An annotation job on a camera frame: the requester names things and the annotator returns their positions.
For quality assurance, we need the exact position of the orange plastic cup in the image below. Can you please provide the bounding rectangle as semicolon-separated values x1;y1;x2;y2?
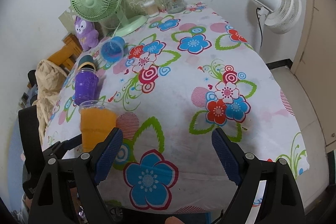
79;101;117;152

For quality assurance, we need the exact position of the purple plastic cup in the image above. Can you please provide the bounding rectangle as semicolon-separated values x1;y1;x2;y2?
74;68;99;105

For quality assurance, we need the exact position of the blue plastic cup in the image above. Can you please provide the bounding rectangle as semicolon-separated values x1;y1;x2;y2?
100;36;125;63

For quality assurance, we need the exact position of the beige quilted jacket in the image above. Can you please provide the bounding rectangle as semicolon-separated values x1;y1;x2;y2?
33;59;67;144

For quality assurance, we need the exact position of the teal and yellow tumbler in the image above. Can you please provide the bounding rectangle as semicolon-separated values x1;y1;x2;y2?
77;55;96;70

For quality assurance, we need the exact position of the wooden chair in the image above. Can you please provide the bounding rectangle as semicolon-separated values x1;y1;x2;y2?
48;34;83;72

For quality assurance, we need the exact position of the purple plush toy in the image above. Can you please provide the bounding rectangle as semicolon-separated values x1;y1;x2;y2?
75;16;99;52

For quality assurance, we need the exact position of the floral tablecloth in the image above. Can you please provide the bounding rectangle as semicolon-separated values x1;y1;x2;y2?
41;1;310;215

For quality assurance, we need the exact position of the green desk fan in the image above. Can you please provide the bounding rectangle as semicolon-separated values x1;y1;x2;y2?
70;0;147;37

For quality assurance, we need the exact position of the cotton swab container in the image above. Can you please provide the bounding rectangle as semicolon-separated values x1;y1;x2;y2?
143;0;159;18

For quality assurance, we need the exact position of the white standing fan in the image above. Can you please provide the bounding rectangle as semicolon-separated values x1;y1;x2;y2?
252;0;302;53

